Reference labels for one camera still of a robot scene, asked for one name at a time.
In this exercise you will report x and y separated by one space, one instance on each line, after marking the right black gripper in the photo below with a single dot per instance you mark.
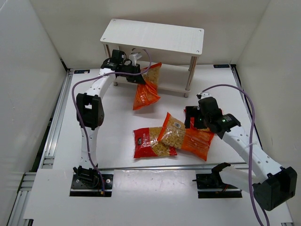
190 117

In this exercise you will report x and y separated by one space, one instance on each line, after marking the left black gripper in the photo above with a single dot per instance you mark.
135 73

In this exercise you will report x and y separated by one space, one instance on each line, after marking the red fusilli bag with labels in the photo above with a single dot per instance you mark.
200 124

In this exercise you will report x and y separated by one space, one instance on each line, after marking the orange macaroni pasta bag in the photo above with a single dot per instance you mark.
196 141

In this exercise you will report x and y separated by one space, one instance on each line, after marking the red fusilli pasta bag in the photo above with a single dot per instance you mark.
147 144

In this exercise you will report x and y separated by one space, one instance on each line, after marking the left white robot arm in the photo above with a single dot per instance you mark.
87 96

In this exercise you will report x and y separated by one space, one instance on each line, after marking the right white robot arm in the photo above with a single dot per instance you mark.
272 185

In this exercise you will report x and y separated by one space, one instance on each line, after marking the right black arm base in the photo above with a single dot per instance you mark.
210 185

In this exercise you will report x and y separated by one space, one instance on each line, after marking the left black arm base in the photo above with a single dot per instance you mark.
88 183

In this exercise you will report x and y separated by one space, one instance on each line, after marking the white two-tier shelf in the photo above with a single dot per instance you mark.
160 37

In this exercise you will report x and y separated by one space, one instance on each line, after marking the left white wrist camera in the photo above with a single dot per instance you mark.
134 57

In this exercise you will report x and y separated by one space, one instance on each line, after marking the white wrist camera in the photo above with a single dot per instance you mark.
134 57
203 95

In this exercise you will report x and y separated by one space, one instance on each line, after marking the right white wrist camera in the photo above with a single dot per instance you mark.
203 95

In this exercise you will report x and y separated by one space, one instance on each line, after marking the aluminium rail at table edge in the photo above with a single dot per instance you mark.
151 163

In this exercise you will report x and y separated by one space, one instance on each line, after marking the left aluminium frame rail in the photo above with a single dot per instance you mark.
45 158

